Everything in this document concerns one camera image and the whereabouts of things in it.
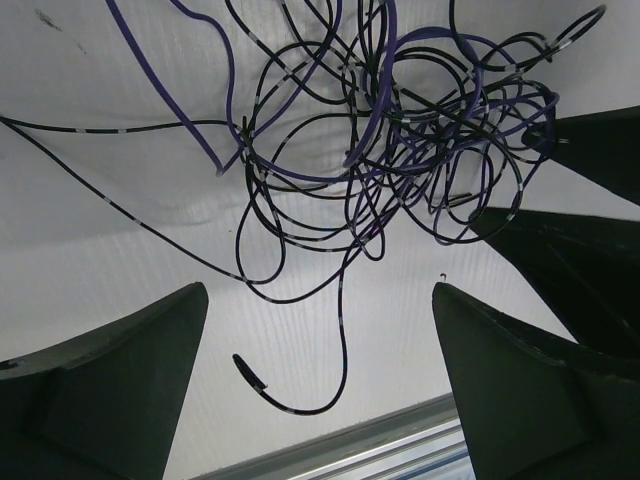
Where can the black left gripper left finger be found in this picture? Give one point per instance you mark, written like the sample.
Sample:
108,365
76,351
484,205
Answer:
104,404

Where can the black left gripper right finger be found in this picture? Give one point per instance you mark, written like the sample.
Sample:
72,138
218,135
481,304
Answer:
533,405

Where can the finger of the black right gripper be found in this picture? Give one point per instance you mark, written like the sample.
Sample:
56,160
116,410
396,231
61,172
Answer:
584,268
602,147

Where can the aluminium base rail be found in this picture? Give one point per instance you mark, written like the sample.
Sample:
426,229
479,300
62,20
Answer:
424,441

